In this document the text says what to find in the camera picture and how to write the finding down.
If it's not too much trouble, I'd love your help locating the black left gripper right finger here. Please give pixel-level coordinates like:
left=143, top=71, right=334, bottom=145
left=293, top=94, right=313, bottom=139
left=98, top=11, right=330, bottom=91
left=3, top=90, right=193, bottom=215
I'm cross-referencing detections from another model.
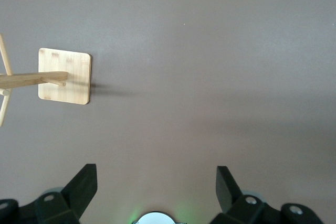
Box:
left=209, top=166, right=323, bottom=224

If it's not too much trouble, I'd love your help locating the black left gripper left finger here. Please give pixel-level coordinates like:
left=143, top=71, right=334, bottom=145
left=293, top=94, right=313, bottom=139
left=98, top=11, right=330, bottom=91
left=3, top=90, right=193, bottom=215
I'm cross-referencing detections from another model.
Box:
left=0, top=163, right=98, bottom=224

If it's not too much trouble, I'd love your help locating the wooden cup stand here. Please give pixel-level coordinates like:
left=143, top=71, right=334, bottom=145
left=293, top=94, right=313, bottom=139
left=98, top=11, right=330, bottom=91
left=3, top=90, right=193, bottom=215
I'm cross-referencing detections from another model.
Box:
left=0, top=34, right=92, bottom=127

